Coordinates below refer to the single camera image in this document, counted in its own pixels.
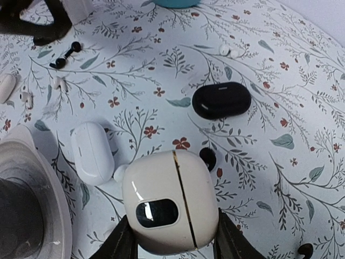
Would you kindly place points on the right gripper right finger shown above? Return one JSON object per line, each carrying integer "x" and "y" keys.
{"x": 229, "y": 242}

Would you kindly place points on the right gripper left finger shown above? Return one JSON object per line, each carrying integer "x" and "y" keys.
{"x": 120, "y": 244}

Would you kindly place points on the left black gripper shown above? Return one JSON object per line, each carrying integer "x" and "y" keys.
{"x": 12, "y": 22}

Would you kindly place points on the cream earbud case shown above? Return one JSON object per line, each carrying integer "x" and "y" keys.
{"x": 170, "y": 202}
{"x": 8, "y": 83}

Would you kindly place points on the black oval earbud case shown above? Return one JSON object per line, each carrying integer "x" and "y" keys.
{"x": 222, "y": 100}

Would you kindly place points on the black stem earbud pair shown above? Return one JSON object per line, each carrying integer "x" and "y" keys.
{"x": 61, "y": 62}

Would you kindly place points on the white ribbed vase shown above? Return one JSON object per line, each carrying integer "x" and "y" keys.
{"x": 78, "y": 10}

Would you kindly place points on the white clip earbud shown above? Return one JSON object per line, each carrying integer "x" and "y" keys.
{"x": 119, "y": 173}

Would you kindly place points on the white stem earbud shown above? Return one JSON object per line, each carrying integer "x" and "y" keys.
{"x": 59, "y": 84}

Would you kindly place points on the black clip earbud upper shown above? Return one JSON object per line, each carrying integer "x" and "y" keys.
{"x": 306, "y": 250}

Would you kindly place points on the black clip earbud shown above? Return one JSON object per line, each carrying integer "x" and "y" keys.
{"x": 209, "y": 157}
{"x": 306, "y": 250}

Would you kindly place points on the black clip earbud lower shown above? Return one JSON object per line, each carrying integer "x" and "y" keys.
{"x": 209, "y": 157}

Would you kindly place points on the dark glass mug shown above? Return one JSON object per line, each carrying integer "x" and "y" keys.
{"x": 22, "y": 226}

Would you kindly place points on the grey ceramic plate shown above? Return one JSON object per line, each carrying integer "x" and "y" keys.
{"x": 22, "y": 162}

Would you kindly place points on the teal vase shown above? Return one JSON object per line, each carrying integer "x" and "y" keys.
{"x": 177, "y": 4}

